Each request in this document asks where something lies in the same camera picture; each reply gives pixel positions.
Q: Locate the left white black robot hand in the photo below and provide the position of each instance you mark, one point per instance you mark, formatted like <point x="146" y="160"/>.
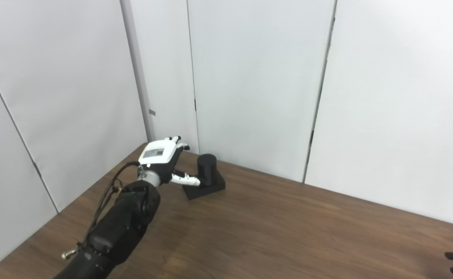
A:
<point x="158" y="153"/>

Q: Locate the black peg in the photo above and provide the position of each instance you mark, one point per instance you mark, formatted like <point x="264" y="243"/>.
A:
<point x="207" y="168"/>

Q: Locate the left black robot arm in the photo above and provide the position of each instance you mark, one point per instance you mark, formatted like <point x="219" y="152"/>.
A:
<point x="122" y="224"/>

